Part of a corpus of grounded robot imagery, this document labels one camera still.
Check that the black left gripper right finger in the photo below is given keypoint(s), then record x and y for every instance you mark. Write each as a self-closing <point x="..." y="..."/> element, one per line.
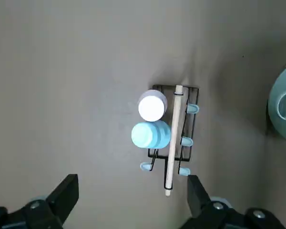
<point x="212" y="214"/>

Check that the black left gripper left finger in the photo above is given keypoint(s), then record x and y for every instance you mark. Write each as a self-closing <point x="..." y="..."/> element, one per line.
<point x="38" y="214"/>

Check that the light blue plastic cup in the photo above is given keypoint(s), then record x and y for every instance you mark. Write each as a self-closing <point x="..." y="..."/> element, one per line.
<point x="145" y="136"/>

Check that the pink plastic cup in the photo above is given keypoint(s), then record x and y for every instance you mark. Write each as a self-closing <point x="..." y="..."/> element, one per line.
<point x="150" y="108"/>

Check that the metal cooking pot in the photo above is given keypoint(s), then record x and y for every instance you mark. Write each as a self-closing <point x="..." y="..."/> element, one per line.
<point x="276" y="114"/>

